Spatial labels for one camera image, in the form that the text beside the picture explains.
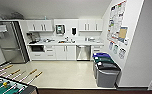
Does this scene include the stainless steel dishwasher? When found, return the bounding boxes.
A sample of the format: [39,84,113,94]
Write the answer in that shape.
[76,44,92,61]

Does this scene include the white two-door base cabinet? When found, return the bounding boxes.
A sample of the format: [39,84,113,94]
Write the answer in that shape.
[54,44,77,61]

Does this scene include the black soap dispenser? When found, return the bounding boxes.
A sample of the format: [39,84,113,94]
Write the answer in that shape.
[71,26,77,36]

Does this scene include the white drawer unit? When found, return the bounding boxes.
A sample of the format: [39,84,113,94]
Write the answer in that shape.
[90,44,105,56]
[44,44,56,61]

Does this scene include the steel paper towel dispenser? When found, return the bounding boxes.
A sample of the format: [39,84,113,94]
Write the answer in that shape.
[55,23,66,36]

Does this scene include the blue lidded recycling bin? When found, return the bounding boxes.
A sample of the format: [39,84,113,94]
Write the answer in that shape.
[92,52,110,68]

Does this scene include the green lidded recycling bin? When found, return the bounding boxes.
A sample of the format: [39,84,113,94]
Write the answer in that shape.
[94,56,115,67]

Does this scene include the blue printed bin sign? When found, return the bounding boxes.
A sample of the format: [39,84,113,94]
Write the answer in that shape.
[108,41,115,51]

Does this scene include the black built-in microwave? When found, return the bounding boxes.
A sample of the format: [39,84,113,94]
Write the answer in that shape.
[30,44,45,53]

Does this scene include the green printed bin sign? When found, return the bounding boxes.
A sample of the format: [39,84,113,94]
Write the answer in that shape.
[113,44,120,54]

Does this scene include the grey trash bin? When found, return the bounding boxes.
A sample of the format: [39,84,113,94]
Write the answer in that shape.
[95,61,121,88]

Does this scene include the tan cork board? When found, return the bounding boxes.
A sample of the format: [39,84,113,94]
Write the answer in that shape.
[118,26,129,41]

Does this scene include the stainless steel refrigerator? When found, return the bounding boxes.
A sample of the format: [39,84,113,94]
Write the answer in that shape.
[0,20,29,66]

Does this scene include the white paper note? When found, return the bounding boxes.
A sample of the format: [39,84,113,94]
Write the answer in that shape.
[0,25,8,34]

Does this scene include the green foosball table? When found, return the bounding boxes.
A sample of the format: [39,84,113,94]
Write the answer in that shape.
[0,64,43,94]

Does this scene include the white wall cabinet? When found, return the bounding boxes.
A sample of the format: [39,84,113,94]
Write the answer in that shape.
[26,19,55,33]
[78,19,104,33]

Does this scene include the printed wall poster board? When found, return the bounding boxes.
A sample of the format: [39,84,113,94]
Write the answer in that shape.
[106,0,130,46]

